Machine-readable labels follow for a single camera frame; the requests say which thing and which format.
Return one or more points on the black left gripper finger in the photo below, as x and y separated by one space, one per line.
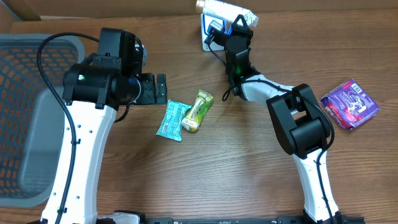
161 79
161 94

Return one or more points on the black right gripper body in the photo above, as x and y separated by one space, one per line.
248 35

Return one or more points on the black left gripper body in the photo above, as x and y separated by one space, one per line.
148 86

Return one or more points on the white tube gold cap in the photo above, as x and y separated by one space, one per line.
225 11

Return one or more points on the teal tissue packet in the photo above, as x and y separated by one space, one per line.
171 126

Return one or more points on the green juice carton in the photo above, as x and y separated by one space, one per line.
203 102

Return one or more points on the purple Carefree packet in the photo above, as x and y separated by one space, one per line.
349 105

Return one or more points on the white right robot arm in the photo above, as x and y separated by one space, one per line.
302 129

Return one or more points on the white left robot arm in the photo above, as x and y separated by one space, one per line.
93 92

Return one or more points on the white barcode scanner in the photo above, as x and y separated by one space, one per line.
215 41

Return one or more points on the grey plastic basket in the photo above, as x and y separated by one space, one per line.
32 124

